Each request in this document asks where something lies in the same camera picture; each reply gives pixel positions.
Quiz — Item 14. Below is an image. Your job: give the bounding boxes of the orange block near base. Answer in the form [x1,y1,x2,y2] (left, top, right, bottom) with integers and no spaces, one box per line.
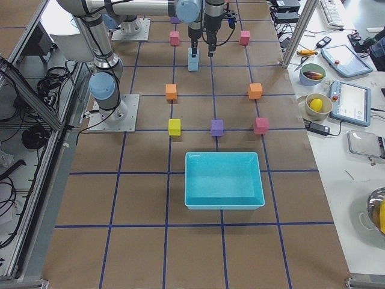
[165,84,177,101]

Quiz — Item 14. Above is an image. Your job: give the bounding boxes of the pink block left far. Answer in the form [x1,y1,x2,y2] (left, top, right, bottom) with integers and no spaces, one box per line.
[238,31,250,46]

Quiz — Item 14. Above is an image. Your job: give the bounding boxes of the blue bowl with fruit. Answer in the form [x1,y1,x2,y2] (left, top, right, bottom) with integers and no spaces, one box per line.
[299,63,326,86]

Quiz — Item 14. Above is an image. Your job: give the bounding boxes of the metal bowl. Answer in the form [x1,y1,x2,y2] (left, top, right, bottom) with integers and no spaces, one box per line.
[366,187,384,235]

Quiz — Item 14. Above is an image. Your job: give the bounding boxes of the purple block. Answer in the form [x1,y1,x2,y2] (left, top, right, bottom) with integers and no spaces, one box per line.
[170,16,180,24]
[211,119,224,137]

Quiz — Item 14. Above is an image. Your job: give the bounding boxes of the teach pendant far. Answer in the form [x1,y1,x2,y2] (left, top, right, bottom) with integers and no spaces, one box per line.
[321,45,373,78]

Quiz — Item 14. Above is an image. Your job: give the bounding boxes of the beige bowl with lemon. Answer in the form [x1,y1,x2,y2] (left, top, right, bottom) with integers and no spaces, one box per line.
[304,93,333,121]

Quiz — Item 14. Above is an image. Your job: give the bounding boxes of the teach pendant near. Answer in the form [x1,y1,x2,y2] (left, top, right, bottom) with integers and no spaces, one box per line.
[329,81,371,127]

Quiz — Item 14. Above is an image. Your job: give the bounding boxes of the black power adapter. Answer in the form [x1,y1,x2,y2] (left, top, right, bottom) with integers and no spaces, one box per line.
[306,122,330,136]

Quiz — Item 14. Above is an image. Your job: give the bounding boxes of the scissors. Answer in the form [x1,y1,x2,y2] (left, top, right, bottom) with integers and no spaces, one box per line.
[295,55,309,71]

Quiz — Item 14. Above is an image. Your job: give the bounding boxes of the teach pendant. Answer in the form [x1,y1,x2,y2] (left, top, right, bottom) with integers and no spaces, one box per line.
[329,81,371,127]
[321,45,373,78]

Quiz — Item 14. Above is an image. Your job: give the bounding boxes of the pink block right far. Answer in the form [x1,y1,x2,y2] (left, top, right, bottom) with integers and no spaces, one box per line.
[253,117,270,134]

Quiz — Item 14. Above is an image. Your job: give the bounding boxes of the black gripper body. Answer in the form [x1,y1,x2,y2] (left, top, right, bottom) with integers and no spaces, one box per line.
[205,23,220,57]
[188,22,202,54]

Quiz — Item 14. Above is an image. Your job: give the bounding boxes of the orange block far side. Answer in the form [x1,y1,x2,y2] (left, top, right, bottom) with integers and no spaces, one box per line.
[248,83,263,99]

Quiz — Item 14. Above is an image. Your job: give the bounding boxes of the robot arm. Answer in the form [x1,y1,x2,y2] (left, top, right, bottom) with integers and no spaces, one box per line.
[104,1,236,58]
[59,1,205,133]

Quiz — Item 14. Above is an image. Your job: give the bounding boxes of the grey scale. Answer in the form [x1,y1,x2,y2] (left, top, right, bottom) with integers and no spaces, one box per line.
[347,130,384,159]

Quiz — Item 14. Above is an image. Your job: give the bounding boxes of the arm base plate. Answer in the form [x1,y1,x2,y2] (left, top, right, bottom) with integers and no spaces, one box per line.
[111,18,151,42]
[87,94,140,133]

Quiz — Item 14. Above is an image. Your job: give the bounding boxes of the light blue block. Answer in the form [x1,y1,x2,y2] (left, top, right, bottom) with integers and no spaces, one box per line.
[188,59,199,72]
[188,48,200,63]

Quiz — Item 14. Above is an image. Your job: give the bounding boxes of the turquoise plastic tray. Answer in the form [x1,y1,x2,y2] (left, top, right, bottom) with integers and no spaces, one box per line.
[185,152,265,210]

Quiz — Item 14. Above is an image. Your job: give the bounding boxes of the aluminium frame post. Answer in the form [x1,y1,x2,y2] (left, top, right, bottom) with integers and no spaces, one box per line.
[282,0,318,69]

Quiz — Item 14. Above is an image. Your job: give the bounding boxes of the pink block near base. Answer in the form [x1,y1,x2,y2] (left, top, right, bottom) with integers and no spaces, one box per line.
[169,31,180,46]

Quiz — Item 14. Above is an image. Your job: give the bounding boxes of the purple block right side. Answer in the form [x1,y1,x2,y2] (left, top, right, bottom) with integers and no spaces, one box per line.
[211,119,224,137]

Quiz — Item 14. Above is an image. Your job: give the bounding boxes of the purple block left side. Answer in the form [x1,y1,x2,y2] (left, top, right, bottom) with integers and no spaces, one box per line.
[170,16,180,24]

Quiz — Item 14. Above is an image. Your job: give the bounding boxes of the yellow lemon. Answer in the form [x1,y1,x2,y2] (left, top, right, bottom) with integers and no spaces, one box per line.
[309,98,323,112]

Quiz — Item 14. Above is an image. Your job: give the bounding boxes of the yellow block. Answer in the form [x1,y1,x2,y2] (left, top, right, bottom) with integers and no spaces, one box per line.
[168,119,182,136]

